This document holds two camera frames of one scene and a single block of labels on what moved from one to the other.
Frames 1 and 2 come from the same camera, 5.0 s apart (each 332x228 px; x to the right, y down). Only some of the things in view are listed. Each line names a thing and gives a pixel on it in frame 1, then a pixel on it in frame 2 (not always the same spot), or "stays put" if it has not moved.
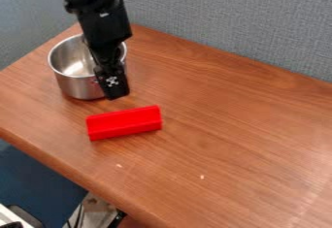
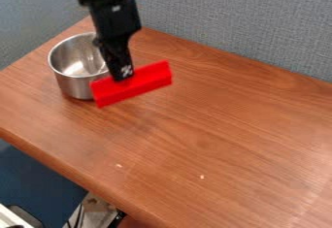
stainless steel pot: (76, 81) stays put
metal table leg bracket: (95, 213) stays put
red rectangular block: (125, 121) → (149, 77)
